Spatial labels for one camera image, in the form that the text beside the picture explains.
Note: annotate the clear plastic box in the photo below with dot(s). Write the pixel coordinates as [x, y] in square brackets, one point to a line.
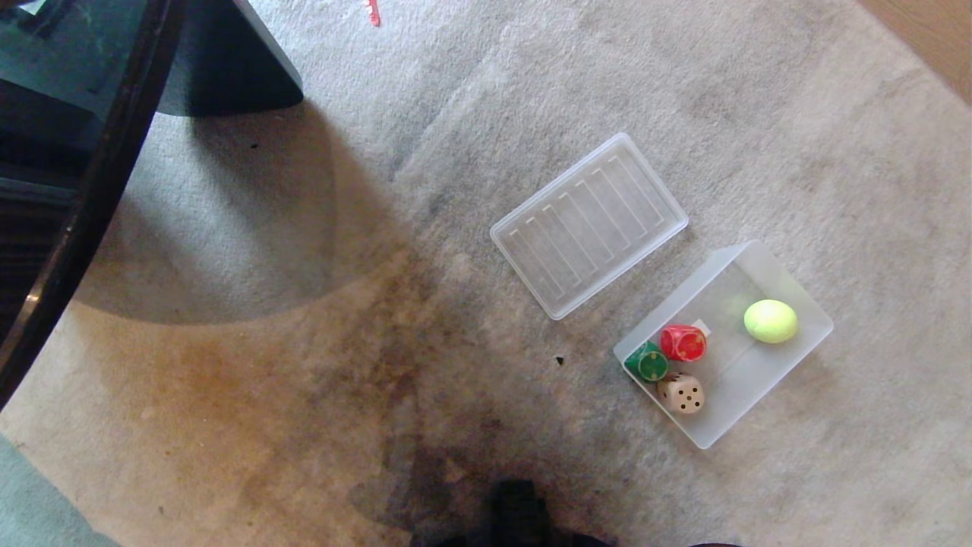
[744, 380]

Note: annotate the green wooden die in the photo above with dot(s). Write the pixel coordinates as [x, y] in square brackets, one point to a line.
[648, 363]

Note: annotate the yellow-green tennis ball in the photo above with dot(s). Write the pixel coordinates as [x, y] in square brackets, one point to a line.
[771, 321]

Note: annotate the red wooden die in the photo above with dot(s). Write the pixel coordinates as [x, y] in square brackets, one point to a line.
[683, 343]

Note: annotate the clear plastic lid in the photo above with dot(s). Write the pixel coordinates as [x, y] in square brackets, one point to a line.
[589, 226]

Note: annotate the natural wooden die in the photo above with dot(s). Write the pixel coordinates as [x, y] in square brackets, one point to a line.
[681, 394]

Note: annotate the grey carpet rug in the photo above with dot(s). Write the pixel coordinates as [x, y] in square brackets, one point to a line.
[486, 304]

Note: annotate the red scrap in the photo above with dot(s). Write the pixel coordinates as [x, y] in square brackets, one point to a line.
[373, 12]

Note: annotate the dark glass table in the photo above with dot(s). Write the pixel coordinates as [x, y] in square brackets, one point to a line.
[68, 99]

